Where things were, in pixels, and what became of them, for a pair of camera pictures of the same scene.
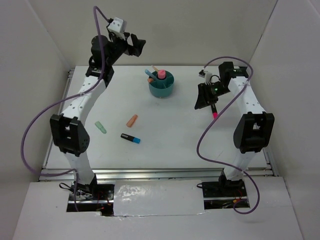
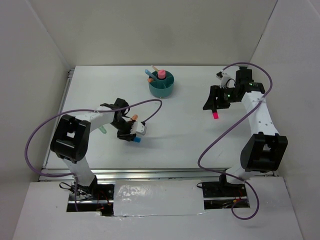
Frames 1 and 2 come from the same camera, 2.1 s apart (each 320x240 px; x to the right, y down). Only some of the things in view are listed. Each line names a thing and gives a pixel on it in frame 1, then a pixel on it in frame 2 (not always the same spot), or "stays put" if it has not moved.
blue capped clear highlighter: x=148 y=72 stays put
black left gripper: x=137 y=45 to x=127 y=136
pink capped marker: x=161 y=74 stays put
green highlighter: x=100 y=126 stays put
